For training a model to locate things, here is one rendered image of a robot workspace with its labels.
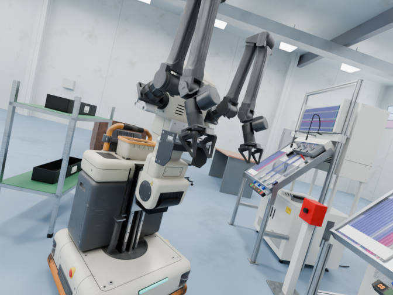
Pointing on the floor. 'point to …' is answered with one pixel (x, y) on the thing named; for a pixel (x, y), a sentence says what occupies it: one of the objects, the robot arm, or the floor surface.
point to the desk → (231, 171)
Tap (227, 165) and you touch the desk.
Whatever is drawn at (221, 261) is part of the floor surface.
